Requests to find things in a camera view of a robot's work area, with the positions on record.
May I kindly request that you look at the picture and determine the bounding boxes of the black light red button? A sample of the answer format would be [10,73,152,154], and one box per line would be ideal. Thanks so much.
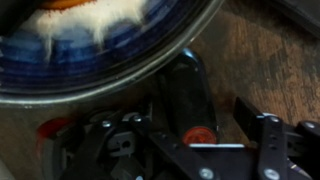
[155,48,221,147]

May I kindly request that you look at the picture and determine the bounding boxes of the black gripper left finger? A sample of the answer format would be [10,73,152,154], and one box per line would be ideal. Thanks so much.
[59,99,221,180]

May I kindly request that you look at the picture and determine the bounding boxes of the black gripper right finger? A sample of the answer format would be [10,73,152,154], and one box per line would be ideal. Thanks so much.
[233,96,320,180]

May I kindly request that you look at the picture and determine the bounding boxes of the blue bowl orange centre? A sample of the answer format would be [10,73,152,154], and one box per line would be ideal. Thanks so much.
[0,0,225,105]

